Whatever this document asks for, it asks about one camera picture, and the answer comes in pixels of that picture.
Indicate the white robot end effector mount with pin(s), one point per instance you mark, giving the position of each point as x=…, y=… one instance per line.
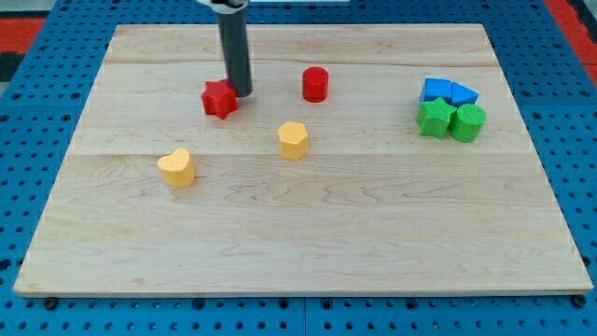
x=225, y=7

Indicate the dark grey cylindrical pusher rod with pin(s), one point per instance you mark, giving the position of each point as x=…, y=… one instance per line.
x=233, y=36

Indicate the red star block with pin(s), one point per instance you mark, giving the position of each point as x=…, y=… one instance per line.
x=219, y=98

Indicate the yellow heart block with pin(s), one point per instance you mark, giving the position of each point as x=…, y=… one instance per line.
x=177, y=168

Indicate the green star block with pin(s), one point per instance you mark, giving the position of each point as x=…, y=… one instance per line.
x=434, y=117

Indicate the red cylinder block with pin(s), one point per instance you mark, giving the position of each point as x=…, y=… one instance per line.
x=315, y=84

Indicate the yellow hexagon block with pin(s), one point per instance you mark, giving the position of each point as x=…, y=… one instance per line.
x=293, y=140

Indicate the light wooden board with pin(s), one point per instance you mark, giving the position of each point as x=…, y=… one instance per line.
x=372, y=210

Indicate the blue cube block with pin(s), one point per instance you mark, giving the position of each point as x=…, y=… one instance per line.
x=434, y=88

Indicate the blue triangle block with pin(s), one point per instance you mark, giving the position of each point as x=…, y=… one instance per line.
x=462, y=95

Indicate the green cylinder block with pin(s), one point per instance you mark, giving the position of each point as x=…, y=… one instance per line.
x=467, y=123

